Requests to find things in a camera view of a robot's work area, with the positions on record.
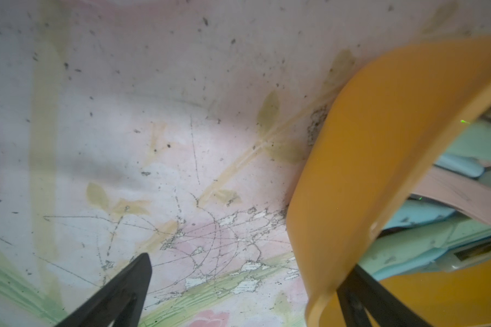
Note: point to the yellow plastic storage box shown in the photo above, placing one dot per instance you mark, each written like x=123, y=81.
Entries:
x=383, y=131

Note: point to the floral pink table mat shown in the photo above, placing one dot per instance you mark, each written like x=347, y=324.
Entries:
x=177, y=129

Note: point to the pink fruit knife in box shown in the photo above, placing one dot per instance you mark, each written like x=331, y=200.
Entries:
x=465, y=195

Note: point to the teal fruit knife in box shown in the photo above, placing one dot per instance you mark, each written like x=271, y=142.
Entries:
x=415, y=248

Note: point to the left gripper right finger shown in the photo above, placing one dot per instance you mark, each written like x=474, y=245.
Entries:
x=361, y=297

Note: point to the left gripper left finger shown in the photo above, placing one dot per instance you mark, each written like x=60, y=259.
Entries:
x=120, y=302

